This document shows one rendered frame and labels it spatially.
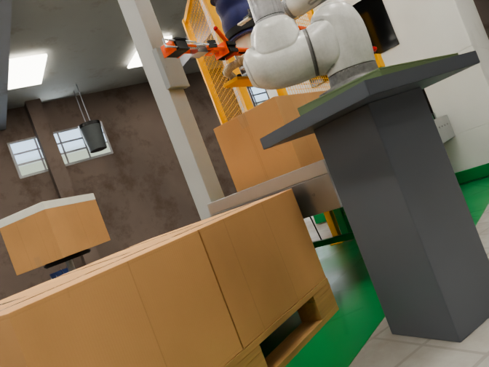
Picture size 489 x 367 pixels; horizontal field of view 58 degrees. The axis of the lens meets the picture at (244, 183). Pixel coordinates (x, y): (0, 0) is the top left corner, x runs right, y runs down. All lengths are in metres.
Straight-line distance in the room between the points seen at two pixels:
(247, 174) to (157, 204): 8.56
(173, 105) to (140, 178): 7.47
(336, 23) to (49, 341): 1.14
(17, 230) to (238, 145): 1.82
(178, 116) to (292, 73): 1.89
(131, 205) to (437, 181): 9.38
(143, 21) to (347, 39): 2.24
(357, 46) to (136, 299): 0.96
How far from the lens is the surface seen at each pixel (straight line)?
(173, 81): 3.26
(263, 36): 1.44
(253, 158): 2.10
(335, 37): 1.43
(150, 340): 1.24
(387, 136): 1.31
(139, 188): 10.58
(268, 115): 2.03
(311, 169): 1.88
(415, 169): 1.36
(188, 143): 3.19
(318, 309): 1.83
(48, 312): 1.10
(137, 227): 10.44
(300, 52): 1.41
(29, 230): 3.35
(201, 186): 3.18
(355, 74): 1.41
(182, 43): 1.94
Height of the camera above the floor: 0.61
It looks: 1 degrees up
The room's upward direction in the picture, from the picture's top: 21 degrees counter-clockwise
